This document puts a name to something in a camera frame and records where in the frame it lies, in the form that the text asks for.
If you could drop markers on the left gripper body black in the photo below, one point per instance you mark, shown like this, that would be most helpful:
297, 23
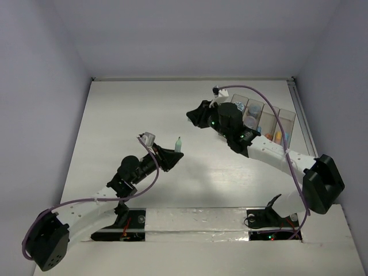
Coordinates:
162, 158

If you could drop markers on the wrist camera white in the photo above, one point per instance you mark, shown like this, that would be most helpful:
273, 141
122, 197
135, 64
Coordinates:
147, 139
220, 96

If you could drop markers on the orange marker pen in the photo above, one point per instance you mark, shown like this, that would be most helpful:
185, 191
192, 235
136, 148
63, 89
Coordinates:
278, 137

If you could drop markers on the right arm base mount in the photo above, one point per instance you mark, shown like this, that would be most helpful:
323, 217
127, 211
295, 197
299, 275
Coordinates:
266, 225

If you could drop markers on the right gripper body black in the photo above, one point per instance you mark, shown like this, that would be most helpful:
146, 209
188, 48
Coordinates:
211, 115

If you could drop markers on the clear jar of clips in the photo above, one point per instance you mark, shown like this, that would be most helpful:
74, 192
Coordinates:
250, 122
254, 110

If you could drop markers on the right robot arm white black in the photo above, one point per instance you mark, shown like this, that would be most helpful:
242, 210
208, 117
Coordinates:
319, 182

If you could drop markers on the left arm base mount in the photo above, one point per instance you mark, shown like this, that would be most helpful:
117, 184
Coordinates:
129, 226

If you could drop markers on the blue lid round jar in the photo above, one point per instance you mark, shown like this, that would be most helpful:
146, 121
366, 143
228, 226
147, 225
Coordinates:
240, 106

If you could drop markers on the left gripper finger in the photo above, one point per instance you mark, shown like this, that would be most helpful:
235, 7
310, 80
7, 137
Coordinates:
172, 160
162, 152

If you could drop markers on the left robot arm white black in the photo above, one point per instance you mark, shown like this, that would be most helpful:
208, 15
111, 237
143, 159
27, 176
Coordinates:
57, 229

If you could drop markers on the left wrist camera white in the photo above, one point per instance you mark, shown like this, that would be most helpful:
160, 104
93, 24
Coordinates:
147, 139

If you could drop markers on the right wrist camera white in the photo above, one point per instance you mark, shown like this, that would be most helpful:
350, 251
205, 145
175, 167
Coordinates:
220, 96

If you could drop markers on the green marker pen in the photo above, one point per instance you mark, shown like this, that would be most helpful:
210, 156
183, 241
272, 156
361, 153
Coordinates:
178, 145

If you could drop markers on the clear four-compartment organizer tray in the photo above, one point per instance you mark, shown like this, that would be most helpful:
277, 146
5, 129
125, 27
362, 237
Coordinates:
267, 119

